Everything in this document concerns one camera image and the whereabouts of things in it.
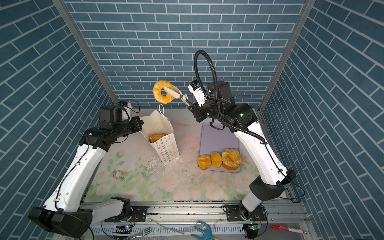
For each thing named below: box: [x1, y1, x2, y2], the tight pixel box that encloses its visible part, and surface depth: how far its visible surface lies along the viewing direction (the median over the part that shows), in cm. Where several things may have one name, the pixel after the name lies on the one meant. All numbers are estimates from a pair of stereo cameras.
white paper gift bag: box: [139, 103, 180, 166], surface depth 81 cm
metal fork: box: [131, 226, 152, 239], surface depth 71 cm
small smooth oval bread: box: [211, 151, 222, 168], surface depth 90 cm
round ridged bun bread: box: [197, 155, 212, 170], surface depth 90 cm
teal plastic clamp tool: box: [190, 220, 221, 240], surface depth 69 cm
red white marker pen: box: [271, 224, 305, 234], surface depth 71 cm
